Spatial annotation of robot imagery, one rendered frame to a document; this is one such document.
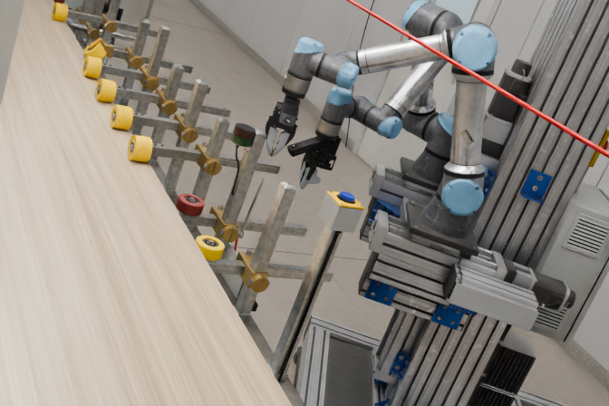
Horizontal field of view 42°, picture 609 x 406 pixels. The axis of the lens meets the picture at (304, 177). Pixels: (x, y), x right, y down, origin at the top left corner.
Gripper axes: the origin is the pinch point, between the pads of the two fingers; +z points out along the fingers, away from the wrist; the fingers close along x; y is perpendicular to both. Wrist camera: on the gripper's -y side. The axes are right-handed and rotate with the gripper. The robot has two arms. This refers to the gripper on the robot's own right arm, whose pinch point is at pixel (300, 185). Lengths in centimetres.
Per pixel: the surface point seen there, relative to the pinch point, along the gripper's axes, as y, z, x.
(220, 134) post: -32.1, -11.2, 1.1
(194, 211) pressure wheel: -40.6, 5.3, -23.4
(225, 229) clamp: -30.6, 8.3, -25.8
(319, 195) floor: 124, 95, 224
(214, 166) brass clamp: -31.7, -1.2, -1.6
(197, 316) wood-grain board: -51, 4, -80
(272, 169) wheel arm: -8.2, -0.5, 8.3
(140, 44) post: -44, -8, 100
